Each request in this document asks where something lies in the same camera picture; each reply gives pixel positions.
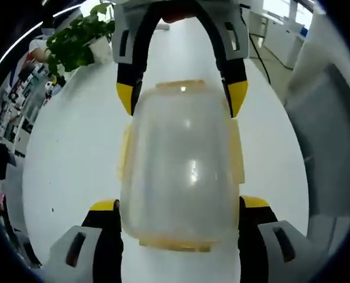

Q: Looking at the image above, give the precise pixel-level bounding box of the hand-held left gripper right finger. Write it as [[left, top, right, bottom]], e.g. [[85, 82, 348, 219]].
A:
[[239, 195, 322, 283]]

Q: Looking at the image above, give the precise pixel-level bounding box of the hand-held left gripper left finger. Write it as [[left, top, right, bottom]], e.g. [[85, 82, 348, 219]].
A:
[[44, 199, 124, 283]]

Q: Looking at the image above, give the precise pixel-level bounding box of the clear container with yellow buckles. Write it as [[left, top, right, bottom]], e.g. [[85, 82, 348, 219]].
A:
[[115, 78, 246, 254]]

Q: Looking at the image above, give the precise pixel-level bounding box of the white cabinet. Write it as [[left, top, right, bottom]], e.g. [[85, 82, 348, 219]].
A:
[[247, 10, 307, 69]]

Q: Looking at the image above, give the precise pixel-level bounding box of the green potted plant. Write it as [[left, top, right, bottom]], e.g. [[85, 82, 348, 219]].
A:
[[45, 2, 116, 77]]

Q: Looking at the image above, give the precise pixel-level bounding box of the black cable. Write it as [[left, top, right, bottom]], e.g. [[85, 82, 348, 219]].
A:
[[239, 2, 273, 85]]

